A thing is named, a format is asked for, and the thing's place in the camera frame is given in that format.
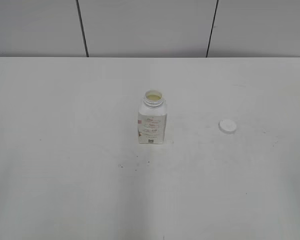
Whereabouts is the white screw cap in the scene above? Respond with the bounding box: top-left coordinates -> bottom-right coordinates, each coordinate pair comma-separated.
218,119 -> 237,134

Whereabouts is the white square plastic bottle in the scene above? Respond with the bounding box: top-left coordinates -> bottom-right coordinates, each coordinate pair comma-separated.
137,89 -> 168,144

